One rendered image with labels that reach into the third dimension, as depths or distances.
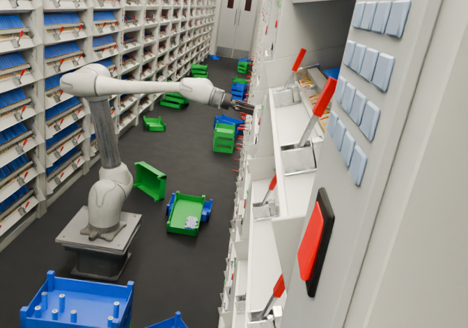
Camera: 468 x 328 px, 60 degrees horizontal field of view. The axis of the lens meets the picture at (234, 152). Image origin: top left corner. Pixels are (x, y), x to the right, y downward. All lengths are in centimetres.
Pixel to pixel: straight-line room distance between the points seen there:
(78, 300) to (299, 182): 131
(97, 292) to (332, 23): 122
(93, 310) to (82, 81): 101
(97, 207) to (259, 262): 162
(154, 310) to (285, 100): 166
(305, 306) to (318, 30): 67
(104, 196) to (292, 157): 180
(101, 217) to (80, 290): 63
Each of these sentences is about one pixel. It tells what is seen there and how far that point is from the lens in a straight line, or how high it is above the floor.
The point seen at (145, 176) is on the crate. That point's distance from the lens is 322.
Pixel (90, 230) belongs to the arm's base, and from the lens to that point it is 225.
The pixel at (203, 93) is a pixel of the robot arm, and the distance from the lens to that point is 186.
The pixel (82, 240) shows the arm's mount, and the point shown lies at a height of 22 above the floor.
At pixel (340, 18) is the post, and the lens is 80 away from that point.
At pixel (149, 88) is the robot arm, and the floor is 101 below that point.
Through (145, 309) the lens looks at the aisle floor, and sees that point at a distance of 215.
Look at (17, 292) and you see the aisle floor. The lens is 231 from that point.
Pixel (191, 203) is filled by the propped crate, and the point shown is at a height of 9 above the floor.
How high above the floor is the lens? 145
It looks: 20 degrees down
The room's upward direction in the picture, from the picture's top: 9 degrees clockwise
